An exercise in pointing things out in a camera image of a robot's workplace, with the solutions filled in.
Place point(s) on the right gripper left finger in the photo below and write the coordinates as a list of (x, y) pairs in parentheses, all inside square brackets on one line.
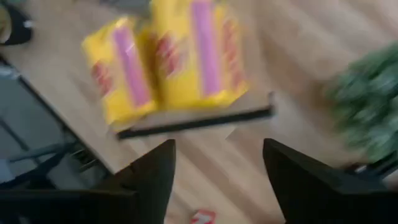
[(152, 186)]

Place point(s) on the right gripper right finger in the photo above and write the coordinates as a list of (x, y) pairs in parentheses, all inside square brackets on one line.
[(304, 193)]

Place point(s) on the yellow cereal box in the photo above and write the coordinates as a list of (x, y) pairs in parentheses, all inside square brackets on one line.
[(199, 62), (124, 77)]

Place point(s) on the red cereal box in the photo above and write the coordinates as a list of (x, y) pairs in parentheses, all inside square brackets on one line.
[(203, 217)]

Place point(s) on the green plant in woven pot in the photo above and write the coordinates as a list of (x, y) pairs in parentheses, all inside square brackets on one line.
[(367, 102)]

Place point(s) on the wooden shelf with black frame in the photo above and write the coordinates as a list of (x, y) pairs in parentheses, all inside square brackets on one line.
[(186, 124)]

